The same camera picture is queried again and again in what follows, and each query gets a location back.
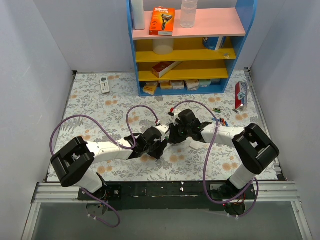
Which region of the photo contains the white battery cover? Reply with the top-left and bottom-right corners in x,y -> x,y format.
189,141 -> 201,151

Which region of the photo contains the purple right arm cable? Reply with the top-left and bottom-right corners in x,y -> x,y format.
172,99 -> 260,218

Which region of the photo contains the red orange battery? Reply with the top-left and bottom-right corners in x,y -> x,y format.
220,118 -> 229,127

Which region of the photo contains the white bottle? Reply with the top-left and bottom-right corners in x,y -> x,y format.
130,0 -> 145,30

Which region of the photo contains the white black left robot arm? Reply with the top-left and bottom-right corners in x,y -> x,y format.
50,124 -> 169,200

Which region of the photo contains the clear plastic bottle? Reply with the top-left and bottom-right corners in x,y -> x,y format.
180,0 -> 198,29

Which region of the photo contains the red toothpaste box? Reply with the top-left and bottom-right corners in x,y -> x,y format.
235,81 -> 248,111

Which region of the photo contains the yellow red small box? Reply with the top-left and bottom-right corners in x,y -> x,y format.
142,81 -> 159,96

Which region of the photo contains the white translucent cup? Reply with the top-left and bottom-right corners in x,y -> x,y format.
152,38 -> 174,55

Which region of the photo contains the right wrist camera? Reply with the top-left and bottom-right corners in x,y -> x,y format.
168,107 -> 182,126

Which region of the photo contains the white air conditioner remote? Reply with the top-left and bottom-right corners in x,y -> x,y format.
99,77 -> 110,94

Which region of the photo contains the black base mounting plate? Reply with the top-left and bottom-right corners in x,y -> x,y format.
77,180 -> 258,212

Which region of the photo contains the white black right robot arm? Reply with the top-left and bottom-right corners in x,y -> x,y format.
168,108 -> 280,199

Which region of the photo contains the tissue pack green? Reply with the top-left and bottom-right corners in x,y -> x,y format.
198,79 -> 212,88

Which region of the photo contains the aluminium frame rail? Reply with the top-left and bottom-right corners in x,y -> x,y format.
31,182 -> 83,204

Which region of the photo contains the blue shelf unit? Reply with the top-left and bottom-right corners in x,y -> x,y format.
126,0 -> 258,97

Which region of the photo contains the orange razor box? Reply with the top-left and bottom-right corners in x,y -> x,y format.
149,6 -> 175,37

